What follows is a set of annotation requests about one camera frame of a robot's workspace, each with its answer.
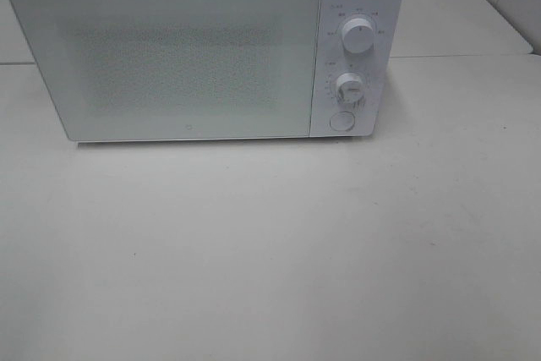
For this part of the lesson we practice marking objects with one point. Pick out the round white door button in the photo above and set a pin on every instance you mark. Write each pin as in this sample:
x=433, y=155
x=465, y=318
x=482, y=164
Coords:
x=342, y=121

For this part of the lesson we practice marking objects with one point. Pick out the white timer knob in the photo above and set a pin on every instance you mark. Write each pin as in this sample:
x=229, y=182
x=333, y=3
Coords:
x=349, y=88

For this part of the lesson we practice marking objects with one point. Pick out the upper white power knob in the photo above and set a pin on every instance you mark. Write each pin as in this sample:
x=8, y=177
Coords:
x=357, y=35

